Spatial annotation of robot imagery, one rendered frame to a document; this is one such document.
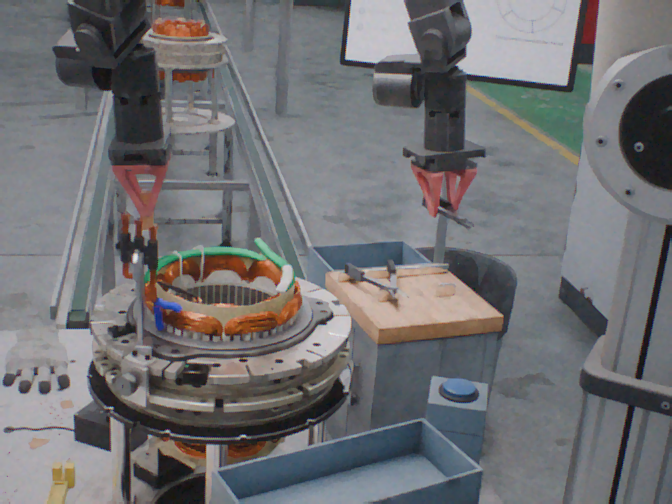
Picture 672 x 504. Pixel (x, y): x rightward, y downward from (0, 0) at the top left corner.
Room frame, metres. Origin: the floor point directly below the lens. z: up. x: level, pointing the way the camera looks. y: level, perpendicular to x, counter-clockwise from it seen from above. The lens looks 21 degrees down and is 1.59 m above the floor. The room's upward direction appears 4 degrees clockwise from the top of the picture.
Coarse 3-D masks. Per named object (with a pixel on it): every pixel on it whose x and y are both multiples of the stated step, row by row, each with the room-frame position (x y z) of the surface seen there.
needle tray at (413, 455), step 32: (320, 448) 0.83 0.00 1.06; (352, 448) 0.85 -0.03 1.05; (384, 448) 0.87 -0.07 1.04; (416, 448) 0.89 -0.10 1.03; (448, 448) 0.85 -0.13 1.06; (224, 480) 0.78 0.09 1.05; (256, 480) 0.79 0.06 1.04; (288, 480) 0.81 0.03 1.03; (320, 480) 0.83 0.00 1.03; (352, 480) 0.83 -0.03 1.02; (384, 480) 0.83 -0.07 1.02; (416, 480) 0.84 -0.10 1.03; (448, 480) 0.78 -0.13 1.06; (480, 480) 0.81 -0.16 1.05
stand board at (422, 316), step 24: (432, 264) 1.37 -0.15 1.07; (336, 288) 1.26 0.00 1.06; (360, 288) 1.25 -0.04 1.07; (408, 288) 1.26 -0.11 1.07; (432, 288) 1.27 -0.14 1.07; (456, 288) 1.28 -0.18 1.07; (360, 312) 1.17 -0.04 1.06; (384, 312) 1.17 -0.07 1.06; (408, 312) 1.18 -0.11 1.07; (432, 312) 1.18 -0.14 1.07; (456, 312) 1.19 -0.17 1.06; (480, 312) 1.19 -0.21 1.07; (384, 336) 1.12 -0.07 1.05; (408, 336) 1.13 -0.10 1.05; (432, 336) 1.15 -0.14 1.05
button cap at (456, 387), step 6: (456, 378) 1.04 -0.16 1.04; (444, 384) 1.02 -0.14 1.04; (450, 384) 1.02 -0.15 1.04; (456, 384) 1.02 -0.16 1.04; (462, 384) 1.02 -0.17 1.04; (468, 384) 1.02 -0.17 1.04; (444, 390) 1.01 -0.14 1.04; (450, 390) 1.01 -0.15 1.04; (456, 390) 1.00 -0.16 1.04; (462, 390) 1.01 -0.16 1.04; (468, 390) 1.01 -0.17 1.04; (474, 390) 1.01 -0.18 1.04; (456, 396) 1.00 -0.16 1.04; (462, 396) 1.00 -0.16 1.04; (468, 396) 1.00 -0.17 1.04
